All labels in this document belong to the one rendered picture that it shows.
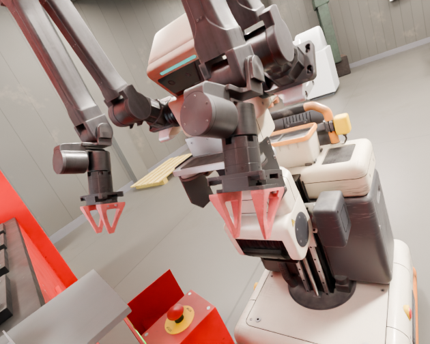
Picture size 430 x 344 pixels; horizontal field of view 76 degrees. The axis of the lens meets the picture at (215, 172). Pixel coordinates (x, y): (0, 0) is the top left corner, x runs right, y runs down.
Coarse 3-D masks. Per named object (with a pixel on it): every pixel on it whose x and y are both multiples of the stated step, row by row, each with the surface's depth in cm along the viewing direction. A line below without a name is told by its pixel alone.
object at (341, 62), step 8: (312, 0) 671; (320, 0) 634; (328, 0) 631; (320, 8) 642; (328, 8) 638; (320, 16) 649; (328, 16) 644; (320, 24) 706; (328, 24) 649; (328, 32) 656; (328, 40) 663; (336, 48) 665; (336, 56) 671; (344, 56) 673; (336, 64) 684; (344, 64) 680; (344, 72) 688
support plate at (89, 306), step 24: (72, 288) 48; (96, 288) 44; (48, 312) 44; (72, 312) 41; (96, 312) 39; (120, 312) 37; (24, 336) 40; (48, 336) 38; (72, 336) 36; (96, 336) 35
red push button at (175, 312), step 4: (176, 304) 62; (180, 304) 62; (172, 308) 62; (176, 308) 61; (180, 308) 61; (168, 312) 61; (172, 312) 60; (176, 312) 60; (180, 312) 60; (168, 316) 60; (172, 316) 60; (176, 316) 59; (180, 316) 60; (172, 320) 59; (176, 320) 60; (180, 320) 61
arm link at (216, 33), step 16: (192, 0) 38; (208, 0) 37; (224, 0) 40; (192, 16) 39; (208, 16) 38; (224, 16) 39; (192, 32) 40; (208, 32) 39; (224, 32) 38; (240, 32) 41; (208, 48) 40; (224, 48) 39; (240, 48) 40; (208, 64) 42; (224, 64) 41; (240, 64) 39; (208, 80) 43; (224, 80) 41; (240, 80) 40
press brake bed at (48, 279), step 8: (24, 232) 197; (32, 248) 169; (32, 256) 138; (40, 256) 192; (32, 264) 116; (40, 264) 150; (48, 264) 217; (40, 272) 123; (48, 272) 165; (40, 280) 106; (48, 280) 135; (56, 280) 182; (40, 288) 93; (48, 288) 113; (64, 288) 204; (48, 296) 97
